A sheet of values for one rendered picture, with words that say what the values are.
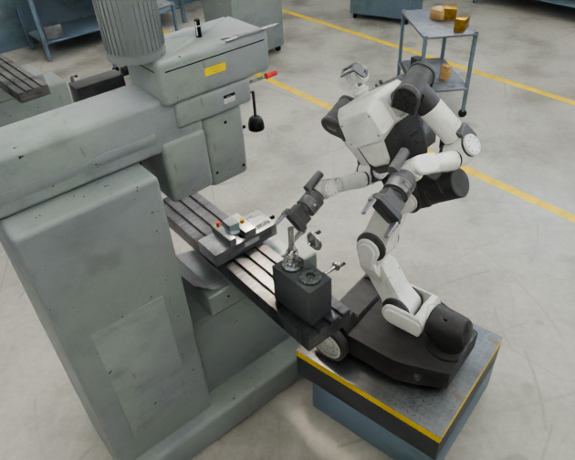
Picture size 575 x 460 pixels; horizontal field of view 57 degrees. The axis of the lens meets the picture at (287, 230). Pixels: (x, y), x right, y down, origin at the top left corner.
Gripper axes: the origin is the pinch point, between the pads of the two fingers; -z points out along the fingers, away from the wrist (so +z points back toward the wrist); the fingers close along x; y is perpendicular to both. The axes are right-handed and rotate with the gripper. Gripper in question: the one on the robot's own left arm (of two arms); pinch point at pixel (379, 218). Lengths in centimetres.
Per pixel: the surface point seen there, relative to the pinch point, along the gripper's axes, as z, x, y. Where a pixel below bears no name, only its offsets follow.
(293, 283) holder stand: -12, -9, -53
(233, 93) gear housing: 25, 57, -46
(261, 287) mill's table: -11, -9, -81
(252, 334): -15, -35, -127
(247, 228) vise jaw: 10, 9, -92
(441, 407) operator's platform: -4, -102, -58
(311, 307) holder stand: -15, -20, -51
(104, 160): -26, 72, -53
